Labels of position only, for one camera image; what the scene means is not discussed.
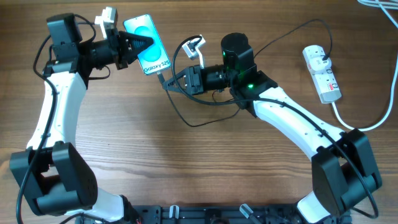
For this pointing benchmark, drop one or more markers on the white power strip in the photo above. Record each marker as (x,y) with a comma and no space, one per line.
(325,82)

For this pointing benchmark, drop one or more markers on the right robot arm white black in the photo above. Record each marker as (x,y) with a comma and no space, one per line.
(344,170)

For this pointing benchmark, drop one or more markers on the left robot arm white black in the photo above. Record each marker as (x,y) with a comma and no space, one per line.
(52,176)

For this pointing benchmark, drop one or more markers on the blue screen smartphone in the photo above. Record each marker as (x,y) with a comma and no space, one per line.
(153,57)

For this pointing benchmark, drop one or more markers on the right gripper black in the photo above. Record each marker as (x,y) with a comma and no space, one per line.
(195,75)

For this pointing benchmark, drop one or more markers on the white charger plug adapter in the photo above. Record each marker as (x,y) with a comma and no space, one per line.
(318,65)

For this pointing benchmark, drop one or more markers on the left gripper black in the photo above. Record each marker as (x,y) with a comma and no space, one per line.
(123,39)

